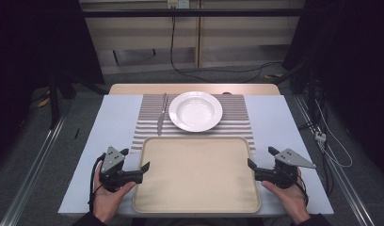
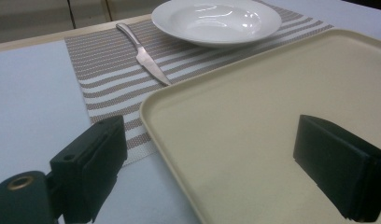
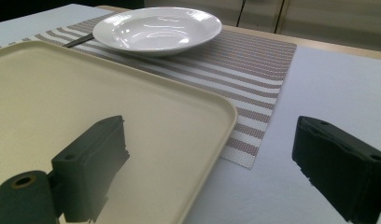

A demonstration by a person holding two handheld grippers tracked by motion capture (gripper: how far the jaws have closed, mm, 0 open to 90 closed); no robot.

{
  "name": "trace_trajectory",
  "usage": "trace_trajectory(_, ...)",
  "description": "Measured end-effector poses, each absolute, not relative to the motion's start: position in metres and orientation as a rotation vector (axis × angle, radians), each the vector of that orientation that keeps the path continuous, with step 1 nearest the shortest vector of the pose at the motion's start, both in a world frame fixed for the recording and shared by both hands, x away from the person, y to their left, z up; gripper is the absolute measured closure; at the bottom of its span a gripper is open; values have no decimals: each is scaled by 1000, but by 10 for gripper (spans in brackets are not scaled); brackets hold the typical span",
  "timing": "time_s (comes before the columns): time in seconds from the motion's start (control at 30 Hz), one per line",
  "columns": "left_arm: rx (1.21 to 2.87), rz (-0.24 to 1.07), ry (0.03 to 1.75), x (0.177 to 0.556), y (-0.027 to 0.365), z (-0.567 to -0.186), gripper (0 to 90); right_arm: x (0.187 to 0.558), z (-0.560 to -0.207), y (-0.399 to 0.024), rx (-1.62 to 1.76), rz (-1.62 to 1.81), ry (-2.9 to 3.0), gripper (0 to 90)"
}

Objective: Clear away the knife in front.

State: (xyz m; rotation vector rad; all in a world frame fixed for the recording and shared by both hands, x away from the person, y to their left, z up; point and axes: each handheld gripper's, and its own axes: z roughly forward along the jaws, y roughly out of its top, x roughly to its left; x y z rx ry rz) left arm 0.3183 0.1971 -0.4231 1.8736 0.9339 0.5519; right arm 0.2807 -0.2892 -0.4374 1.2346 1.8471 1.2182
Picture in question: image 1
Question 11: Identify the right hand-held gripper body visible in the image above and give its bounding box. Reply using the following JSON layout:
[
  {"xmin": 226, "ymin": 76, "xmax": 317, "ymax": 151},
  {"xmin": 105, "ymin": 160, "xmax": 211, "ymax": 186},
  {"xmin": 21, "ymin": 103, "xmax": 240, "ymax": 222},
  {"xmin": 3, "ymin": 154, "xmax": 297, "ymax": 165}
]
[{"xmin": 254, "ymin": 148, "xmax": 317, "ymax": 190}]

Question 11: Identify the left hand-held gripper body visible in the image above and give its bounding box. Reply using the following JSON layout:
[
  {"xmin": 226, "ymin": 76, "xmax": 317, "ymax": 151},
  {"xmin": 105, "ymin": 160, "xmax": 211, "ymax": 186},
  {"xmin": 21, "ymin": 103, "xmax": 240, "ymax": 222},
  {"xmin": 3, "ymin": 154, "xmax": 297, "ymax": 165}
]
[{"xmin": 98, "ymin": 145, "xmax": 145, "ymax": 193}]

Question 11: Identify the person's right hand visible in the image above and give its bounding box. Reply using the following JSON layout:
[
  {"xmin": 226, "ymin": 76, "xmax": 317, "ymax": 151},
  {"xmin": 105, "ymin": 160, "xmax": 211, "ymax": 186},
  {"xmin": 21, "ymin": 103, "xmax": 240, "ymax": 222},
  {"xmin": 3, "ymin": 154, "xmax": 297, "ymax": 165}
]
[{"xmin": 261, "ymin": 168, "xmax": 312, "ymax": 225}]

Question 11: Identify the person's left hand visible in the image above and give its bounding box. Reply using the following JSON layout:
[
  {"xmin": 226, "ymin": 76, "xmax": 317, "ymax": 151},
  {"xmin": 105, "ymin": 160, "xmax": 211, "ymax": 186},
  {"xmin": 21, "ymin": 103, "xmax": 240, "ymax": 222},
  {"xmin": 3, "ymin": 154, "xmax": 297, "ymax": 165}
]
[{"xmin": 91, "ymin": 161, "xmax": 137, "ymax": 225}]

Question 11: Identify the striped placemat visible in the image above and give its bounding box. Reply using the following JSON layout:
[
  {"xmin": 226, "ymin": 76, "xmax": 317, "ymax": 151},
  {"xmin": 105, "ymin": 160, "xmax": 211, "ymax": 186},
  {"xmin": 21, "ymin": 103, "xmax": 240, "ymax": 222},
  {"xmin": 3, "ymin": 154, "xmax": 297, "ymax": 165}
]
[{"xmin": 130, "ymin": 93, "xmax": 257, "ymax": 154}]

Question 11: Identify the silver table knife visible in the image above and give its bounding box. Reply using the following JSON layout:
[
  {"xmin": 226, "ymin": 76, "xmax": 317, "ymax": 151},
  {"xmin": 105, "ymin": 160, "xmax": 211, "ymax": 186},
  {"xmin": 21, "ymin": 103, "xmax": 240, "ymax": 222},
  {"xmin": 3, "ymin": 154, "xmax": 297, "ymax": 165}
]
[{"xmin": 156, "ymin": 92, "xmax": 169, "ymax": 137}]

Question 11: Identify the beige tray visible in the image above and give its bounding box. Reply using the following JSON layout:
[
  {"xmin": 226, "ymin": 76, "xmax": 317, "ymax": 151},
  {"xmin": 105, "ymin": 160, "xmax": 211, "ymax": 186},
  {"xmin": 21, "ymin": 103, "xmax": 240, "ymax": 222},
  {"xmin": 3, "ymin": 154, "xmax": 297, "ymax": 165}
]
[{"xmin": 132, "ymin": 136, "xmax": 263, "ymax": 215}]

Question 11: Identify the black metal stand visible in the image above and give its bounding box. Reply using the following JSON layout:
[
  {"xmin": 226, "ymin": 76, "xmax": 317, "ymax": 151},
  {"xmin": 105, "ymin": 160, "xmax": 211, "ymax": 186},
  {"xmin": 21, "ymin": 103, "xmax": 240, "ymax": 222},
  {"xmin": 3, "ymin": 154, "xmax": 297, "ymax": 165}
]
[
  {"xmin": 47, "ymin": 67, "xmax": 109, "ymax": 130},
  {"xmin": 273, "ymin": 59, "xmax": 323, "ymax": 130}
]

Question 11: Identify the white plate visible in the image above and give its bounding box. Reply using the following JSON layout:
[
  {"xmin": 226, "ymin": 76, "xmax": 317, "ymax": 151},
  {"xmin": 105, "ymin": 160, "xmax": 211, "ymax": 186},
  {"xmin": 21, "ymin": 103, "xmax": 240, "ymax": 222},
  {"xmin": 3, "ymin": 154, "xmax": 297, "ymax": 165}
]
[{"xmin": 168, "ymin": 90, "xmax": 224, "ymax": 133}]

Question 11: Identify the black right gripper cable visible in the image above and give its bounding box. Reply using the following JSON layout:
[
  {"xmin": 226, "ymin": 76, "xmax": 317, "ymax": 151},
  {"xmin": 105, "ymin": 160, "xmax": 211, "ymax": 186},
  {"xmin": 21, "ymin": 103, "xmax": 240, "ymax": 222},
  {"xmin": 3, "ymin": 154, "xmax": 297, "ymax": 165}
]
[{"xmin": 293, "ymin": 172, "xmax": 310, "ymax": 209}]

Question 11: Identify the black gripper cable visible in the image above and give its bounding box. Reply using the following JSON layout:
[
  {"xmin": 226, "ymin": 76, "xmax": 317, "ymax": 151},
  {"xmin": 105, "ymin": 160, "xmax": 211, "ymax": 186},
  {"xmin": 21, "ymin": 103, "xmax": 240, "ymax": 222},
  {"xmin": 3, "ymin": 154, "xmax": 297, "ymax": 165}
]
[
  {"xmin": 88, "ymin": 152, "xmax": 107, "ymax": 215},
  {"xmin": 293, "ymin": 172, "xmax": 310, "ymax": 209}
]

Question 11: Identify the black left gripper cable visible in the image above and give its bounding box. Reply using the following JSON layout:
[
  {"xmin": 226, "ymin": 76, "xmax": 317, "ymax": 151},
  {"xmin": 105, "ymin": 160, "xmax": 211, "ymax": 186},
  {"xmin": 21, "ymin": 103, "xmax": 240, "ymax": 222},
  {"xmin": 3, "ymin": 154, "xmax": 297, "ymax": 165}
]
[{"xmin": 88, "ymin": 152, "xmax": 107, "ymax": 215}]

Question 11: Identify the aluminium rail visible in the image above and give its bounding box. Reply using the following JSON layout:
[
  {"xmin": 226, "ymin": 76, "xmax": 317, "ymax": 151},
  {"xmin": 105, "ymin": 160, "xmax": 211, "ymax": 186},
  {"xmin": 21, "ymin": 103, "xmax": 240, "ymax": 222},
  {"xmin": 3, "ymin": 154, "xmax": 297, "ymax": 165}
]
[
  {"xmin": 0, "ymin": 106, "xmax": 72, "ymax": 226},
  {"xmin": 293, "ymin": 95, "xmax": 376, "ymax": 226}
]

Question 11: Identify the white cable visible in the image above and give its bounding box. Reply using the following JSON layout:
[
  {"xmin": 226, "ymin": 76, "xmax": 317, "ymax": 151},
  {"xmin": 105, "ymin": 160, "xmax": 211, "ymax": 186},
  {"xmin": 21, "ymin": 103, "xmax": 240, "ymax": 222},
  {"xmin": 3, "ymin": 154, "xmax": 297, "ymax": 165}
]
[{"xmin": 313, "ymin": 98, "xmax": 354, "ymax": 169}]

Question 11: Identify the black wall cable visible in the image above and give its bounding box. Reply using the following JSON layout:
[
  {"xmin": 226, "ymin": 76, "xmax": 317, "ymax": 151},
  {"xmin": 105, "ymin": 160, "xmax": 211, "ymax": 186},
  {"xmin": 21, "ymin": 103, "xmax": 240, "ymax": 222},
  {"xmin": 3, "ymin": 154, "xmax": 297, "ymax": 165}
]
[{"xmin": 169, "ymin": 15, "xmax": 283, "ymax": 85}]

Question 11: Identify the wall socket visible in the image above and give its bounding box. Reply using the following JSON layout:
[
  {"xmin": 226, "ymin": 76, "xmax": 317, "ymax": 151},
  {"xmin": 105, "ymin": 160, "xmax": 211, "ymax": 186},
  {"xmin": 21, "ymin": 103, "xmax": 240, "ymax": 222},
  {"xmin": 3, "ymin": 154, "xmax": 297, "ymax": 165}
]
[{"xmin": 167, "ymin": 0, "xmax": 191, "ymax": 9}]

